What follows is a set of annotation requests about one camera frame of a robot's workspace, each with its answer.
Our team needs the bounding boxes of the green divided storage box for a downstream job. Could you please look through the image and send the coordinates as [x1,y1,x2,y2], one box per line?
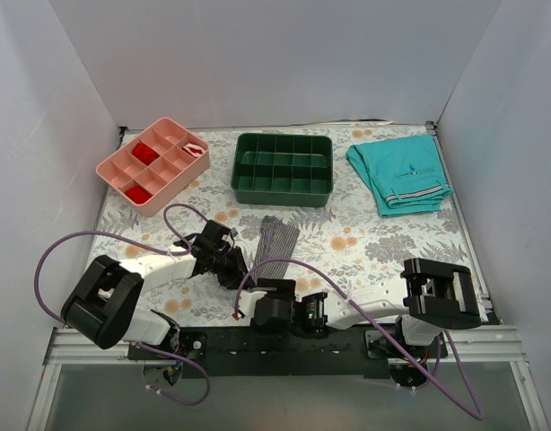
[231,133,334,207]

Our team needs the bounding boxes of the grey striped underwear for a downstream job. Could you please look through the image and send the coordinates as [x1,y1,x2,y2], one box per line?
[251,215,300,283]

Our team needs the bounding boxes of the floral table cloth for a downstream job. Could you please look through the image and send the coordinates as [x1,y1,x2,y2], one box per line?
[90,123,474,296]

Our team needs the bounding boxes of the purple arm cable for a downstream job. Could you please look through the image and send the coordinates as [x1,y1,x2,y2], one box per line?
[34,203,212,406]
[232,258,485,421]

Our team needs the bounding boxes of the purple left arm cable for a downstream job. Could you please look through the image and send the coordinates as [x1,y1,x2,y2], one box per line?
[34,203,212,406]

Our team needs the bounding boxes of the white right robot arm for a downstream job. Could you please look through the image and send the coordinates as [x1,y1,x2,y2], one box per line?
[238,258,482,357]

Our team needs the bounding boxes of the red rolled cloth lower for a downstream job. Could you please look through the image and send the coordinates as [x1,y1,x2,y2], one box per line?
[125,186,153,205]

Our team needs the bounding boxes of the red rolled cloth upper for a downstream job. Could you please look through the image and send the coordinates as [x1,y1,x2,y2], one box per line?
[131,142,159,165]

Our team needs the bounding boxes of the pink divided storage box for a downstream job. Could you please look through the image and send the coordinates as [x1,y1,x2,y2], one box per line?
[96,118,211,216]

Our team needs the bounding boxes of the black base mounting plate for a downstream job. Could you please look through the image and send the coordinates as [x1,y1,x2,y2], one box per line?
[126,322,451,381]

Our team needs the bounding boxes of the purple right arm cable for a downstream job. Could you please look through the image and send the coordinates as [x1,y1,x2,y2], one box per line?
[232,258,485,421]

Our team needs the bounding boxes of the red white rolled cloth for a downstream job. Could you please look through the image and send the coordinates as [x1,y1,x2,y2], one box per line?
[181,142,206,158]

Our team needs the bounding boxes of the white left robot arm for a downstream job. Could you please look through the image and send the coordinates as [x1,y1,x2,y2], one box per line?
[61,220,256,359]

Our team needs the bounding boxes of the teal shorts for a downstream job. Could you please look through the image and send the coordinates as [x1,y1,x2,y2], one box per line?
[346,135,453,217]

